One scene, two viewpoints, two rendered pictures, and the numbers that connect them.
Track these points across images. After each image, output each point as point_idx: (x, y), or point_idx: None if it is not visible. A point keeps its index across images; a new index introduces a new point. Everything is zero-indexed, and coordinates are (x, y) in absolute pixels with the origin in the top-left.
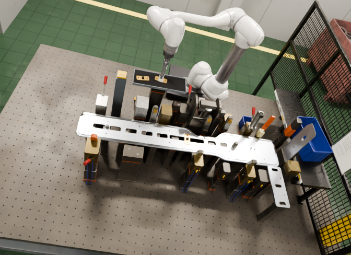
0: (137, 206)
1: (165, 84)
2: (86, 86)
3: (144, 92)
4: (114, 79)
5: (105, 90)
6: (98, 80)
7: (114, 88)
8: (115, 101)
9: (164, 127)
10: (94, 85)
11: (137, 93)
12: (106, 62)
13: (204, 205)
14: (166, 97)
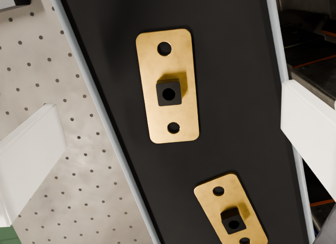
0: None
1: (213, 30)
2: (146, 234)
3: (60, 85)
4: (74, 187)
5: (129, 192)
6: (105, 220)
7: (109, 175)
8: None
9: None
10: (130, 221)
11: (84, 107)
12: (27, 230)
13: None
14: None
